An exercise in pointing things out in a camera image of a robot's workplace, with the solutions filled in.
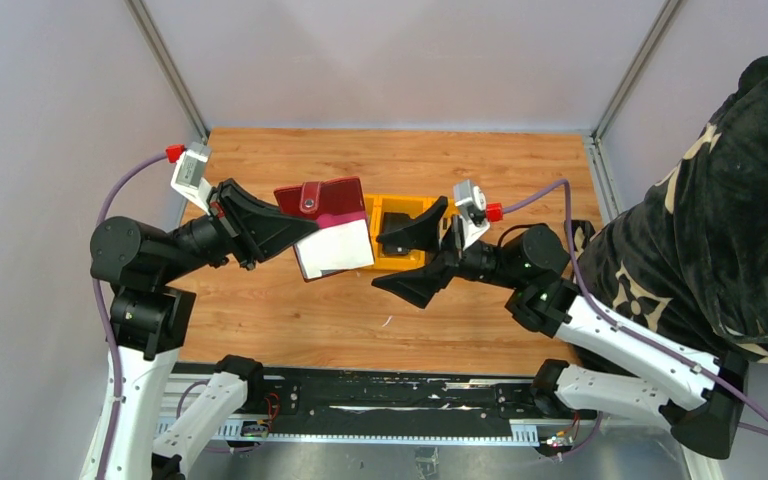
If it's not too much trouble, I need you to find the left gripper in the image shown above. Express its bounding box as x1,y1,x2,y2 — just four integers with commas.
159,175,320,282

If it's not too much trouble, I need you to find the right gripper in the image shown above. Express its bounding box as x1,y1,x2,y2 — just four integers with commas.
372,196,523,308

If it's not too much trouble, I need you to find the red leather card holder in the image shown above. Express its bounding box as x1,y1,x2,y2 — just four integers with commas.
274,176,375,282

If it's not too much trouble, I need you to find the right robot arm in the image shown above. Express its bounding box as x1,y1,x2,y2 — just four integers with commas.
374,198,747,460

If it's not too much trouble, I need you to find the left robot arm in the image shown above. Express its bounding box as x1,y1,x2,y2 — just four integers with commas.
81,180,318,479

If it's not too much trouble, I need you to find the black card holder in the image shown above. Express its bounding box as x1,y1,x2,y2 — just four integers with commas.
379,212,413,257

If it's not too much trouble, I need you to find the middle yellow bin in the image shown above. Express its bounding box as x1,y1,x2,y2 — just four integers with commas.
363,194,435,273

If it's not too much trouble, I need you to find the person in black fleece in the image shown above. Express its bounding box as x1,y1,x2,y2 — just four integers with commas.
576,56,768,364

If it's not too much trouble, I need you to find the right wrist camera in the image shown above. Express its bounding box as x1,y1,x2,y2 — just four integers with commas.
452,180,490,251

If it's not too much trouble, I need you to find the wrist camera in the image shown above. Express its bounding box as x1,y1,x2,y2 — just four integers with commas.
452,180,490,251
170,142,213,213

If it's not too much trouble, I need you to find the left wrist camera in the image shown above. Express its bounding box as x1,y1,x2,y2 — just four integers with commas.
170,142,213,213

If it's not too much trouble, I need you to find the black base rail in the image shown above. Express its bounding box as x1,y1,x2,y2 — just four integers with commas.
178,360,599,440

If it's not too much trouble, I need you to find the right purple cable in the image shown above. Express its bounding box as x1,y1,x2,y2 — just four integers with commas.
486,178,768,455

